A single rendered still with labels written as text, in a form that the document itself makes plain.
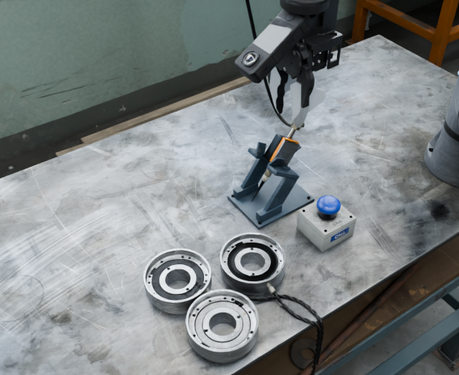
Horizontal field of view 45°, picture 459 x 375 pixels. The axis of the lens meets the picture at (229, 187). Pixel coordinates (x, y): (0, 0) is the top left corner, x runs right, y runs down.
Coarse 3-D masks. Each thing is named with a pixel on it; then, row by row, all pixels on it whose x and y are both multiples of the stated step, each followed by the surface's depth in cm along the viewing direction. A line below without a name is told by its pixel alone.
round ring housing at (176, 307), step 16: (160, 256) 88; (176, 256) 89; (192, 256) 89; (144, 272) 86; (176, 272) 88; (192, 272) 87; (208, 272) 87; (208, 288) 84; (160, 304) 83; (176, 304) 82
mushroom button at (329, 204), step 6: (324, 198) 92; (330, 198) 92; (336, 198) 93; (318, 204) 92; (324, 204) 91; (330, 204) 91; (336, 204) 91; (318, 210) 92; (324, 210) 91; (330, 210) 91; (336, 210) 91
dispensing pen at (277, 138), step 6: (294, 126) 94; (294, 132) 95; (276, 138) 95; (270, 144) 96; (276, 144) 95; (270, 150) 95; (264, 156) 96; (270, 156) 95; (264, 174) 98; (270, 174) 98; (264, 180) 98
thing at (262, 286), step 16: (240, 240) 92; (256, 240) 92; (272, 240) 90; (224, 256) 89; (240, 256) 89; (256, 256) 90; (224, 272) 86; (256, 272) 87; (240, 288) 85; (256, 288) 85
